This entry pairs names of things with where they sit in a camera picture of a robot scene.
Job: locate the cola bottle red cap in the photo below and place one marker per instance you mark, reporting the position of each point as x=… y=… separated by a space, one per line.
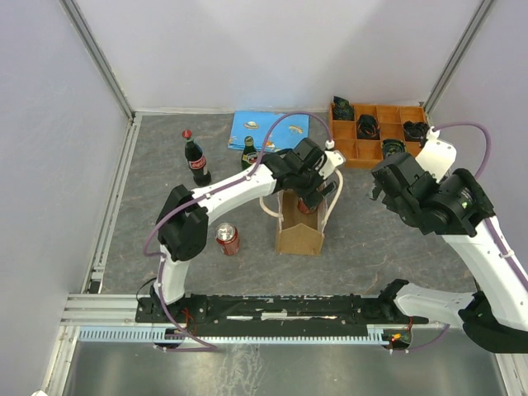
x=196 y=160

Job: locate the dark rolled item top-left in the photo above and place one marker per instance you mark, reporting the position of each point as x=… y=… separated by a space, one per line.
x=342 y=109

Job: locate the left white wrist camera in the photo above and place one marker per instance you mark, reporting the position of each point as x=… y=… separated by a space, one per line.
x=332 y=160

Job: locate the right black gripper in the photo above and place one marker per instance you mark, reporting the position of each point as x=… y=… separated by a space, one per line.
x=376 y=190

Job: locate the dark rolled item right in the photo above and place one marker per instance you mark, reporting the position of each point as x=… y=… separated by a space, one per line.
x=415 y=131

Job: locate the light blue cable duct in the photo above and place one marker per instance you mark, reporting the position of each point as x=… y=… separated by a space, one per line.
x=159 y=335

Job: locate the red cola can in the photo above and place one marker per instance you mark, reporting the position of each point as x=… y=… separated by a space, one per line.
x=227 y=237
x=304 y=208

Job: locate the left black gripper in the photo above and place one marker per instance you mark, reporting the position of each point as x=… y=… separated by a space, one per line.
x=313 y=197

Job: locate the orange wooden compartment tray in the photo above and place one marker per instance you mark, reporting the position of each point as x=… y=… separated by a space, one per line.
x=363 y=150

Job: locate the aluminium frame rail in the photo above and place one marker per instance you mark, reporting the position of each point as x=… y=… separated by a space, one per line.
x=75 y=15

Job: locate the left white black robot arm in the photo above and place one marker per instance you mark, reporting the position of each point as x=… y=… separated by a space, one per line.
x=180 y=233

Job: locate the brown canvas tote bag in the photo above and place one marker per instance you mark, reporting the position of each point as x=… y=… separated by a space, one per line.
x=301 y=234

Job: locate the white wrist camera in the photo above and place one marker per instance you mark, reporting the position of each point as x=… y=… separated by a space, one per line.
x=436 y=156
x=332 y=160

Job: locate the dark rolled item centre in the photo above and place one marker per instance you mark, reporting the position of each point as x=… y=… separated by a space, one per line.
x=367 y=127

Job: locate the dark rolled item bottom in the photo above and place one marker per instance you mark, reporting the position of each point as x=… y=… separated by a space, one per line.
x=392 y=146

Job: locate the blue patterned cloth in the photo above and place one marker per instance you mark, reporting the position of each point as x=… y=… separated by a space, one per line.
x=256 y=124

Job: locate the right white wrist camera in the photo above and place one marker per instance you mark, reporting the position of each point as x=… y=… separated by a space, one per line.
x=436 y=156

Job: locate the green glass bottle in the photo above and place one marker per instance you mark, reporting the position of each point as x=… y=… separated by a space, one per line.
x=250 y=153

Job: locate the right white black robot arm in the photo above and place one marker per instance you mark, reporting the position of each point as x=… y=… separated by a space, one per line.
x=457 y=209

